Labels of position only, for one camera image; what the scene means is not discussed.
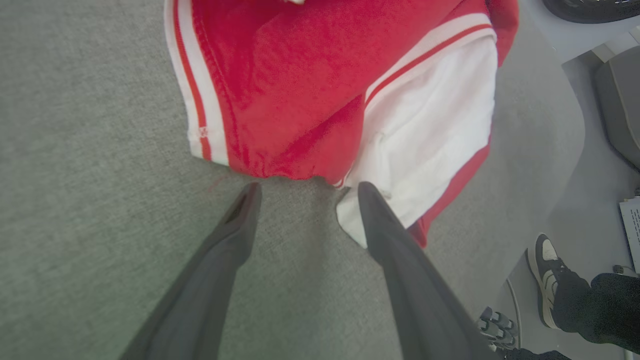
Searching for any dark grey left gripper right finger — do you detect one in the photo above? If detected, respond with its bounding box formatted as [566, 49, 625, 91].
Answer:
[357, 181, 502, 360]

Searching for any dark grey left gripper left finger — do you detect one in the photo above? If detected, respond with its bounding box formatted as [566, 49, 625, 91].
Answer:
[119, 182, 263, 360]

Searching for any red white sports jersey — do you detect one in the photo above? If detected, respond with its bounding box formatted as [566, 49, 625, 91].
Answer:
[164, 0, 520, 249]

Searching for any black white sneaker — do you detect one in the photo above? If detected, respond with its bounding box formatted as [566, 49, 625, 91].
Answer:
[526, 233, 571, 330]

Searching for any black trouser leg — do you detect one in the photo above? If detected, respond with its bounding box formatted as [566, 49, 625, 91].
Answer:
[552, 270, 640, 354]

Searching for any grey fabric sofa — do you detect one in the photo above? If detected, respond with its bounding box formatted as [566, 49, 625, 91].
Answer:
[0, 0, 586, 360]

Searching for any white printed paper sheet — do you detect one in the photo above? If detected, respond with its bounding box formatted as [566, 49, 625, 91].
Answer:
[619, 196, 640, 274]

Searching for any grey plastic housing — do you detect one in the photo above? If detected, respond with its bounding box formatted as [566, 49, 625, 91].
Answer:
[594, 46, 640, 172]

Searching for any black round wheel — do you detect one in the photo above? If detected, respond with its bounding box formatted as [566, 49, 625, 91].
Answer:
[542, 0, 640, 25]

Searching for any grey segmented cable chain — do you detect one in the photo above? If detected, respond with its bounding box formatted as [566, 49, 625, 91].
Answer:
[477, 306, 520, 351]

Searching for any thin white floor wire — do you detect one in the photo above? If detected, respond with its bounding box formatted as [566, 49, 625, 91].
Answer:
[504, 277, 524, 347]

